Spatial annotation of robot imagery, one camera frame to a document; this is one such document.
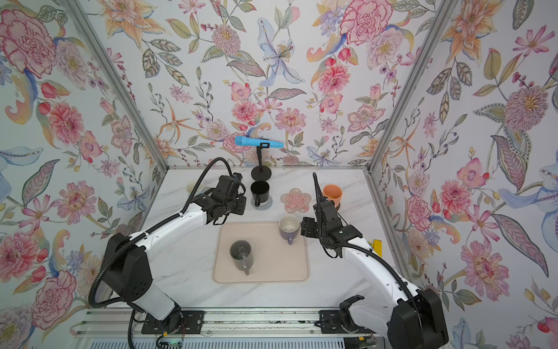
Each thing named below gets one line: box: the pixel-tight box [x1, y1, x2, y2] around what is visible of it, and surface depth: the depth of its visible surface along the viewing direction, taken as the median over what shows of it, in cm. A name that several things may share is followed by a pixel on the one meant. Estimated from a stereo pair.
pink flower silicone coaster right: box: [280, 187, 312, 214], surface depth 109 cm
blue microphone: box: [234, 135, 285, 149], surface depth 103 cm
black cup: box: [250, 180, 270, 207], surface depth 102 cm
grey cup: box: [229, 239, 254, 276], surface depth 82 cm
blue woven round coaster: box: [250, 194, 274, 211], surface depth 106 cm
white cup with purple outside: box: [278, 213, 301, 246], surface depth 92 cm
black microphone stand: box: [250, 142, 272, 182], surface depth 119 cm
